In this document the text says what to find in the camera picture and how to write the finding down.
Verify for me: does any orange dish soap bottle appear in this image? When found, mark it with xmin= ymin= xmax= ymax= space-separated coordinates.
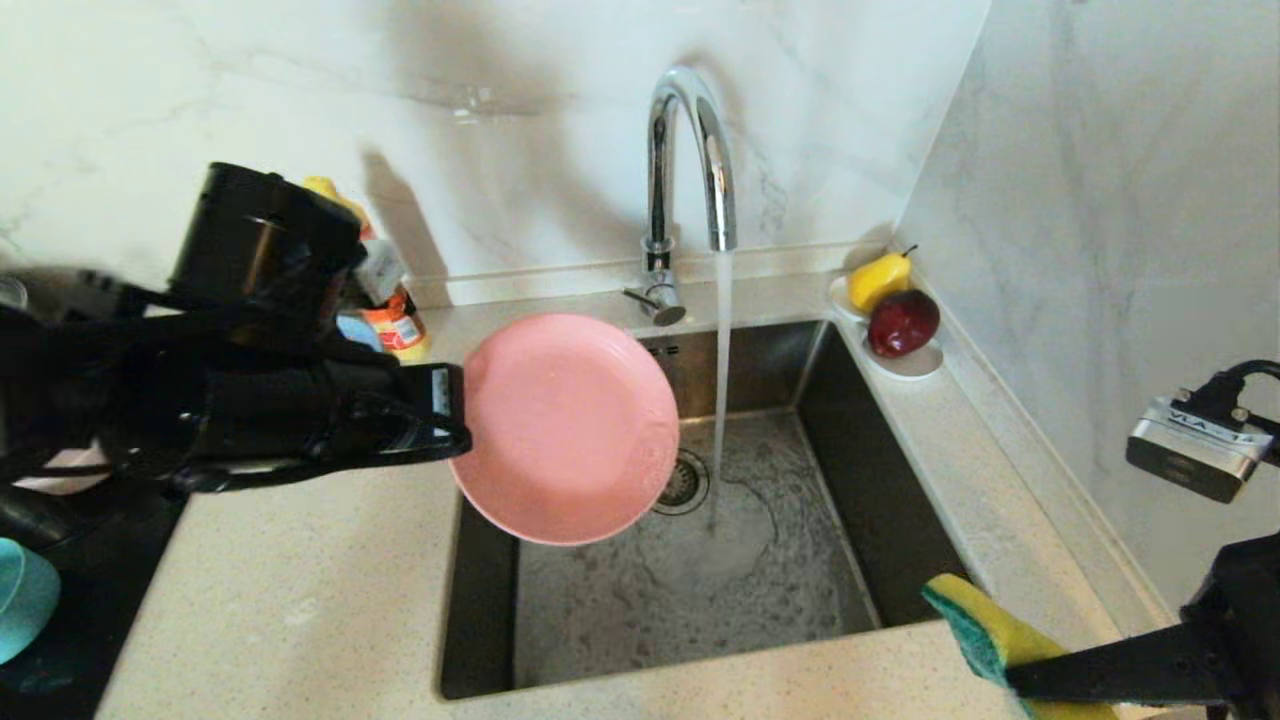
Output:
xmin=303 ymin=177 xmax=431 ymax=361

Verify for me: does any blue grey plate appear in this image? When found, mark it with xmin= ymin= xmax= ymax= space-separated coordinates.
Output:
xmin=335 ymin=312 xmax=386 ymax=353

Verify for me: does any yellow green sponge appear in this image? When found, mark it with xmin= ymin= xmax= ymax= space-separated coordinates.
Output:
xmin=922 ymin=573 xmax=1121 ymax=720

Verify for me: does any pink plate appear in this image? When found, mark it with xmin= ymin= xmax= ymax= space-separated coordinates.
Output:
xmin=447 ymin=313 xmax=681 ymax=546

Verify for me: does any chrome gooseneck faucet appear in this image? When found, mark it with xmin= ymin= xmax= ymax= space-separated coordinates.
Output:
xmin=620 ymin=64 xmax=739 ymax=326

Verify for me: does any pale pink bowl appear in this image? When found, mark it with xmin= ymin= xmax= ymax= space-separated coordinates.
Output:
xmin=15 ymin=445 xmax=111 ymax=496

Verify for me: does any teal bowl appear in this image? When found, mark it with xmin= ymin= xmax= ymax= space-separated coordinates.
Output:
xmin=0 ymin=538 xmax=61 ymax=666

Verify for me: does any stainless steel sink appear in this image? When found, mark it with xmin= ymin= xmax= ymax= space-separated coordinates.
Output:
xmin=438 ymin=320 xmax=991 ymax=701

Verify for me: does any round metal drain strainer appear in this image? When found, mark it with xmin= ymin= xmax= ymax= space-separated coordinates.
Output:
xmin=650 ymin=448 xmax=711 ymax=516

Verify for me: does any black induction cooktop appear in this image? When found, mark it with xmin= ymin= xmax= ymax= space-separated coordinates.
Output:
xmin=0 ymin=480 xmax=191 ymax=720

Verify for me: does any small white dish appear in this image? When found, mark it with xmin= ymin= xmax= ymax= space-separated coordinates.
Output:
xmin=828 ymin=277 xmax=945 ymax=382

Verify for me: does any dark red apple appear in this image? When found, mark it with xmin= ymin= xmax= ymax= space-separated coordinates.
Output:
xmin=867 ymin=290 xmax=942 ymax=359

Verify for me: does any yellow pear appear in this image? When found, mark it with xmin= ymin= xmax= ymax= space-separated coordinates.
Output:
xmin=848 ymin=245 xmax=918 ymax=315

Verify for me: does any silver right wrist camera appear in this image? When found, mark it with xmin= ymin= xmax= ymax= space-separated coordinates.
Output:
xmin=1125 ymin=397 xmax=1273 ymax=504

